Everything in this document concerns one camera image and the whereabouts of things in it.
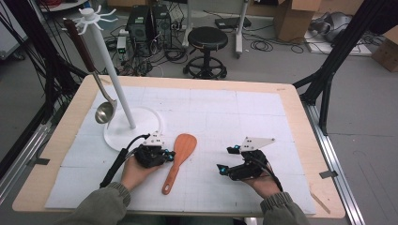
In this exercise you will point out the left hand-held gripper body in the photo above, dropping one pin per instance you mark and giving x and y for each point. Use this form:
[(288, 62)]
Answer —
[(151, 154)]

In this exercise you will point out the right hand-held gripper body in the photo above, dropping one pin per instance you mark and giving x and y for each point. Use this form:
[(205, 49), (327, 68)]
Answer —
[(250, 165)]

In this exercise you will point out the white utensil rack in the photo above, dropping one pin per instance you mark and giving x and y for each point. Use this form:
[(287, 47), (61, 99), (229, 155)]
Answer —
[(125, 137)]

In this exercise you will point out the person's left hand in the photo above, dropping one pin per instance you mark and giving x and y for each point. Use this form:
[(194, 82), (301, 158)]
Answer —
[(134, 175)]

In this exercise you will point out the person's right hand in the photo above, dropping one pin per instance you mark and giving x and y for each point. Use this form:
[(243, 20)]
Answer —
[(266, 187)]

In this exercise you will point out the wooden rice paddle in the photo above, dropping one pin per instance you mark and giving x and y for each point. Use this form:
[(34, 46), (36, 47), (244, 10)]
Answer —
[(184, 146)]

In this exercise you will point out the black tape piece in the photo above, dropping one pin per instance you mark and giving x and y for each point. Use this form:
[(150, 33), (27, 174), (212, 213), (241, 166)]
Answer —
[(328, 174), (40, 161)]

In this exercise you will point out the thin wooden stick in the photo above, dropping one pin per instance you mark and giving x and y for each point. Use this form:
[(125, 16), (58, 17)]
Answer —
[(319, 202)]

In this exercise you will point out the black round stool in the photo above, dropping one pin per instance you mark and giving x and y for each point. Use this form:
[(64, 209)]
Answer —
[(208, 37)]

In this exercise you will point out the white power supply box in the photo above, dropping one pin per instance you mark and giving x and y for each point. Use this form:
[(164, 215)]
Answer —
[(121, 43)]

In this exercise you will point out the white stand leg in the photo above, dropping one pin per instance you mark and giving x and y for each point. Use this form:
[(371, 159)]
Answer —
[(187, 22), (240, 28)]

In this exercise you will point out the large black computer tower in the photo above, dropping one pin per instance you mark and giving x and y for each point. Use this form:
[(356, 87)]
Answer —
[(139, 28)]

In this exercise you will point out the slim black computer tower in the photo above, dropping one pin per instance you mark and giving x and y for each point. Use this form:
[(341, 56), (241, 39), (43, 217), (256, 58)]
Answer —
[(162, 25)]

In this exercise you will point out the black flat device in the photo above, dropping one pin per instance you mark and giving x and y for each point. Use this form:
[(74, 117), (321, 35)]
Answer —
[(233, 22)]

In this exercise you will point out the open cardboard box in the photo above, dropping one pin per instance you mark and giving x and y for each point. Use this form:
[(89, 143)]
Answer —
[(294, 22)]

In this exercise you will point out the grey bag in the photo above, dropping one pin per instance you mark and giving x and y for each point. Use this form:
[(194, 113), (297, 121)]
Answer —
[(334, 26)]

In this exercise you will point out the round white table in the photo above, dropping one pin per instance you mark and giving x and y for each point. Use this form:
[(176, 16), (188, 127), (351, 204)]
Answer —
[(62, 4)]

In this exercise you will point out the closed cardboard box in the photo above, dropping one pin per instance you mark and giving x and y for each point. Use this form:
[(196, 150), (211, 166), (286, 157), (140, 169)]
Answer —
[(388, 51)]

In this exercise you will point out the aluminium rail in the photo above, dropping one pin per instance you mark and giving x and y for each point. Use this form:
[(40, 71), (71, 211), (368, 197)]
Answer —
[(22, 156), (336, 162)]

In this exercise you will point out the black metal frame stand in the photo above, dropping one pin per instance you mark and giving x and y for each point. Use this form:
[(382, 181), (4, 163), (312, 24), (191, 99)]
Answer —
[(344, 40), (47, 72)]

